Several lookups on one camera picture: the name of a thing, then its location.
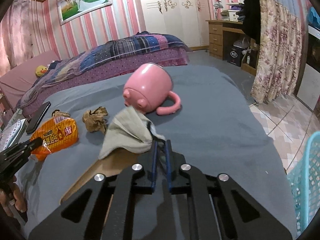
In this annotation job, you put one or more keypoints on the black box under desk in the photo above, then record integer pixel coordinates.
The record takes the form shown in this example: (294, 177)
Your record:
(235, 55)

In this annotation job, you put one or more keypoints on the brown paper ball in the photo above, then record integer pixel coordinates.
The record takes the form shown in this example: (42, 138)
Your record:
(95, 120)

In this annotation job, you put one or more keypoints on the orange snack bag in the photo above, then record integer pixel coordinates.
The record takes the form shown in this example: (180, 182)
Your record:
(57, 134)

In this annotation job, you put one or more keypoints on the white box on desk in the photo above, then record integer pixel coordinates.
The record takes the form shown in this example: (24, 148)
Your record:
(233, 16)

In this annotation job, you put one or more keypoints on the black phone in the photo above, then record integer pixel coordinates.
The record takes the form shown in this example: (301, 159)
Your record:
(37, 118)

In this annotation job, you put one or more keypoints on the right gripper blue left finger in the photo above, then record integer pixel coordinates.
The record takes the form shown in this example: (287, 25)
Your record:
(104, 207)

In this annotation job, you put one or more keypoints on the blue cloth on refrigerator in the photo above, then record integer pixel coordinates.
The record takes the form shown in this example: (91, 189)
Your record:
(314, 18)

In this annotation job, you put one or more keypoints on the white refrigerator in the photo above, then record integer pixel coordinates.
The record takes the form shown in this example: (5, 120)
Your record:
(308, 92)

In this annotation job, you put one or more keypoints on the pink pig mug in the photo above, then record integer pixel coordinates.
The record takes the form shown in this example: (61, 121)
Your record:
(150, 88)

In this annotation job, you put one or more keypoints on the polka dot bag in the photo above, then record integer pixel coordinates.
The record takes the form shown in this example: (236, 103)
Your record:
(12, 135)

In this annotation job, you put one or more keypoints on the yellow duck plush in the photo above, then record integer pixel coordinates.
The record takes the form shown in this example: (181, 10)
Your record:
(41, 70)

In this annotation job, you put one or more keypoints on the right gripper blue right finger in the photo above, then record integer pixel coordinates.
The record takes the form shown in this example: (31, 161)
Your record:
(218, 207)

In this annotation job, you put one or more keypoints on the grey printed snack wrapper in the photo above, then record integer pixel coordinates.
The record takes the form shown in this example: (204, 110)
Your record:
(130, 130)

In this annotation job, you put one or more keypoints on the white wardrobe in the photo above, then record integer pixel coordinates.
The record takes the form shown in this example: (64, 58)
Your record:
(185, 19)

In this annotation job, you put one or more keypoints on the pink window curtain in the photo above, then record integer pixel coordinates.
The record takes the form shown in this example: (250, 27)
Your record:
(16, 40)

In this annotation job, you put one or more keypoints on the framed wedding photo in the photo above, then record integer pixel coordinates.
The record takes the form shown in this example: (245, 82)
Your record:
(70, 9)

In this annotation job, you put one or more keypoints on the turquoise plastic basket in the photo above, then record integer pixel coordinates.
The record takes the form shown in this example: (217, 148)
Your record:
(304, 182)

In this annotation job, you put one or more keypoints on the black hanging coat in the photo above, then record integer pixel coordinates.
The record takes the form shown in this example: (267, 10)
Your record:
(251, 25)

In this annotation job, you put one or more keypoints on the person's left hand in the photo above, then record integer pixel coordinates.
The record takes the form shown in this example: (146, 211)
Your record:
(16, 195)

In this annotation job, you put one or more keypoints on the wooden desk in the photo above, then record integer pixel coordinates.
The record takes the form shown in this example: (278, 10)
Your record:
(223, 34)

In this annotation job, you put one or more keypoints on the bed with purple sheet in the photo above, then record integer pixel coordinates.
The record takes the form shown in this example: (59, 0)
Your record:
(167, 57)

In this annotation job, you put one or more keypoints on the floral curtain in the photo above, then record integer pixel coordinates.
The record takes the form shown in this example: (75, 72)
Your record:
(280, 52)

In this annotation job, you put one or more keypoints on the small crumpled brown paper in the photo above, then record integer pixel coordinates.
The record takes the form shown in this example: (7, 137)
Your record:
(57, 113)

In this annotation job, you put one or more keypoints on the striped patchwork blanket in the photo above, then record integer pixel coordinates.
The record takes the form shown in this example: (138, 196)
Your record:
(136, 45)

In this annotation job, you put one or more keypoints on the grey-blue table cloth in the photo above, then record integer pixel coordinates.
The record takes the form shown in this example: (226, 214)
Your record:
(214, 129)

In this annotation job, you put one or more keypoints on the desk lamp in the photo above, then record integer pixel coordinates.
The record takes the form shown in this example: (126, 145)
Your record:
(217, 6)

